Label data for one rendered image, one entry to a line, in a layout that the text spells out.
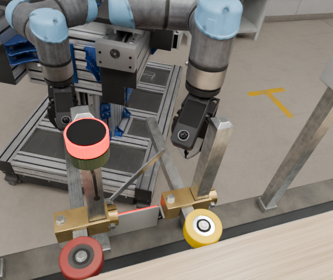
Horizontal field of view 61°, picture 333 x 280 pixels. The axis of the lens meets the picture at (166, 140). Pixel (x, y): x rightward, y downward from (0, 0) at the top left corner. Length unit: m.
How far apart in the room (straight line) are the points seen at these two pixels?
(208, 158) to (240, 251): 0.20
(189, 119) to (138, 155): 1.11
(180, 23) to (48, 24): 0.28
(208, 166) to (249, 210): 0.36
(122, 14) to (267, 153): 1.77
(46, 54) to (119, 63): 0.35
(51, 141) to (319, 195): 1.37
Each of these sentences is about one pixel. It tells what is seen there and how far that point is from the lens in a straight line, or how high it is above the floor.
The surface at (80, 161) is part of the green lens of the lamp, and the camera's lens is 0.41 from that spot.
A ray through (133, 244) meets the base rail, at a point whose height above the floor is 0.70.
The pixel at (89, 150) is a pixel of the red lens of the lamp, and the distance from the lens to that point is 0.39.
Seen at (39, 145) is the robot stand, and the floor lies 0.21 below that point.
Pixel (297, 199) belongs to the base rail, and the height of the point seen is 0.70.
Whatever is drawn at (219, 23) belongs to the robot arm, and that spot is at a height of 1.27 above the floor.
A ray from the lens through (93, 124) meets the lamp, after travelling 0.42.
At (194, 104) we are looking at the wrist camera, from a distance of 0.56.
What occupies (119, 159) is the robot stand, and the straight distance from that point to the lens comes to 1.63.
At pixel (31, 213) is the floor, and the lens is 1.75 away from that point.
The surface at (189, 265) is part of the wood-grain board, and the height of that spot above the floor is 0.90.
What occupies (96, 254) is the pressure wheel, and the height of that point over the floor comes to 0.91.
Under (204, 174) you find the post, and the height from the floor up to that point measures 0.96.
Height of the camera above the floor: 1.45
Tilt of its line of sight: 45 degrees down
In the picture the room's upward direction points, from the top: 8 degrees clockwise
